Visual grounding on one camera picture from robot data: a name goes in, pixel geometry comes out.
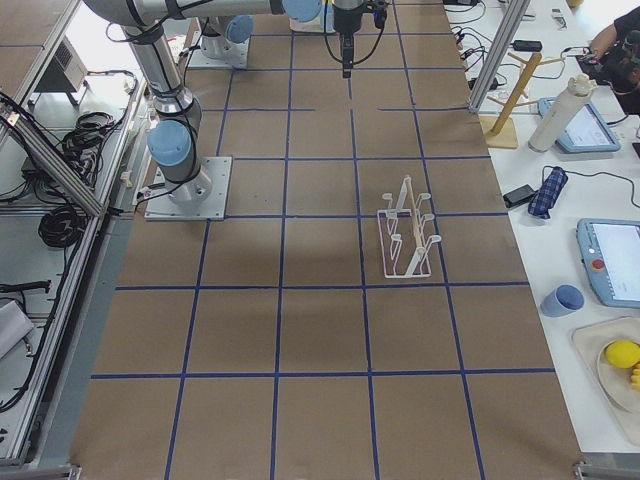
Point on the aluminium frame post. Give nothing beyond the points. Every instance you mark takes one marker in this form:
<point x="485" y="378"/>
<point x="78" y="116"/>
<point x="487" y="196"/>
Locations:
<point x="504" y="35"/>

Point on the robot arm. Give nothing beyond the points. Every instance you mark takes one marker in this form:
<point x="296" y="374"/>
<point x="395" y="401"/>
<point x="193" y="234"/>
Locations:
<point x="172" y="143"/>
<point x="225" y="37"/>

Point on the wooden mug tree stand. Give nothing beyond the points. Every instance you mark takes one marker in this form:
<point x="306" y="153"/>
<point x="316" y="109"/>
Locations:
<point x="499" y="131"/>

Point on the blue plaid folded umbrella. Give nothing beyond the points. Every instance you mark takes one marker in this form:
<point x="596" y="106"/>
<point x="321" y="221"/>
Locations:
<point x="547" y="195"/>

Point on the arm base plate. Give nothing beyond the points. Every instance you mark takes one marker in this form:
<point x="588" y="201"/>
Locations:
<point x="203" y="198"/>
<point x="218" y="53"/>

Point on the blue cup on desk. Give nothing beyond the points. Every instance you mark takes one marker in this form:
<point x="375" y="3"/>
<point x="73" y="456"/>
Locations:
<point x="563" y="300"/>

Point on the white wire cup rack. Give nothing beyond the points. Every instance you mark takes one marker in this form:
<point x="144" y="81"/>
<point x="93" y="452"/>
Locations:
<point x="403" y="233"/>

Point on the yellow lemon toy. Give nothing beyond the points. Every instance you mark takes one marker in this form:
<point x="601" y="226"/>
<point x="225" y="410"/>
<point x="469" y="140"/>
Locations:
<point x="622" y="354"/>

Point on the blue teach pendant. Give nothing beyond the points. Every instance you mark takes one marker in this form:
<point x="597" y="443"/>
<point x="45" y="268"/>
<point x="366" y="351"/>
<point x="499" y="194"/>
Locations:
<point x="587" y="132"/>
<point x="610" y="254"/>

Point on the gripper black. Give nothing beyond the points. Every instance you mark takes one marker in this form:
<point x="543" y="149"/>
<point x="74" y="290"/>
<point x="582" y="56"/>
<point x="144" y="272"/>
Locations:
<point x="344" y="19"/>

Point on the white cylindrical bottle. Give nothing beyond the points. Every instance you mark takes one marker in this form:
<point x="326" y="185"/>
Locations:
<point x="565" y="106"/>

